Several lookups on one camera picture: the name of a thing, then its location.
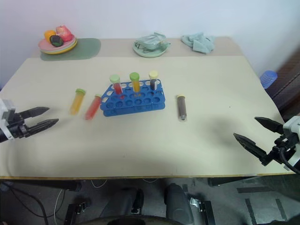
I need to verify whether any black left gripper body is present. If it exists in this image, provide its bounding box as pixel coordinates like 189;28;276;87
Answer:
6;112;30;139

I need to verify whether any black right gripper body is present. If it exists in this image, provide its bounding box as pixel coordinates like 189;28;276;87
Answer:
267;135;298;165

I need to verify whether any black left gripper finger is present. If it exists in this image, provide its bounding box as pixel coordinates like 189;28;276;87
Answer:
18;106;51;120
25;118;60;137

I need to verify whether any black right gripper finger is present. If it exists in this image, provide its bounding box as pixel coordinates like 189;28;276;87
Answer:
254;116;285;135
232;133;270;167

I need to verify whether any orange tube green cap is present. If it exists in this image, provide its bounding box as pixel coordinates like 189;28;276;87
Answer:
129;72;141;93
69;88;86;116

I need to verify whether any dark brown tube yellow cap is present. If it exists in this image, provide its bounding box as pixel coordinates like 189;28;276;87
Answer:
176;94;188;122

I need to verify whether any red tube light green cap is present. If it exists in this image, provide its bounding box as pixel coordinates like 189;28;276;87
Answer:
109;74;124;96

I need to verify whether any blue test tube rack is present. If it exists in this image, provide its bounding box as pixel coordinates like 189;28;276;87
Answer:
100;79;166;117

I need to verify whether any dark brown cabinet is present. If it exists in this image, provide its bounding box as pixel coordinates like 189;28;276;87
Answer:
266;50;300;123

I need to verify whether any blue ribbed cup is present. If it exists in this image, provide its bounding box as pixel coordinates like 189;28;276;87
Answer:
260;70;278;90

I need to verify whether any stack of pastel plates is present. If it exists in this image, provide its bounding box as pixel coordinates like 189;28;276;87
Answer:
38;34;78;55

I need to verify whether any dark green toy fruit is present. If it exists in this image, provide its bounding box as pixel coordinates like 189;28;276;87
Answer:
49;35;64;47

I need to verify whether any orange toy fruit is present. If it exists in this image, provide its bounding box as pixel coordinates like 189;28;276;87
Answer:
44;30;57;43

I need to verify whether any black stand with metal clamp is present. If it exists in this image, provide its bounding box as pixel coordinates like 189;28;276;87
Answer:
189;197;216;225
63;201;91;225

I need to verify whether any green placemat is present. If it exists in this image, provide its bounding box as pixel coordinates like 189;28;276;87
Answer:
40;37;102;62

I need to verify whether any pink toy fruit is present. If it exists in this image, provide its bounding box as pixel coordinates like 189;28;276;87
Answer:
55;24;72;43

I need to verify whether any dark rounded grey shape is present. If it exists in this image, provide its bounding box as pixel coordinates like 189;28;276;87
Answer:
165;183;195;225

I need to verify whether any light teal cloth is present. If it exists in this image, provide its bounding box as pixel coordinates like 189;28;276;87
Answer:
180;31;218;55

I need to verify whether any pale green plate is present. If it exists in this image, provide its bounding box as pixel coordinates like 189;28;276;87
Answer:
132;39;171;58

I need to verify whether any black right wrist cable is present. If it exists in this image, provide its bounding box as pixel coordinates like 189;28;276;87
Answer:
279;145;300;175

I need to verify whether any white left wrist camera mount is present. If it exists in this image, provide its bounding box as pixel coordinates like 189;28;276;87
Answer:
0;98;18;141

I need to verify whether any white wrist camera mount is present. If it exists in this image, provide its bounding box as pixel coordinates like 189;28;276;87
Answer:
0;98;18;141
282;116;300;173

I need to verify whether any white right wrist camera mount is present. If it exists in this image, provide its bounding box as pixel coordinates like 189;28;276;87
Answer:
282;116;300;173

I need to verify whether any black table frame bar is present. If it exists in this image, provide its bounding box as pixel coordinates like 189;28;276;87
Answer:
208;176;257;188

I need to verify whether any black floor cable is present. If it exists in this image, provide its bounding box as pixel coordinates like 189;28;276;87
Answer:
0;182;49;220

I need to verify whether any white floor cable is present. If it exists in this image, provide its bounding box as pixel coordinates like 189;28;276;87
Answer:
90;179;109;188

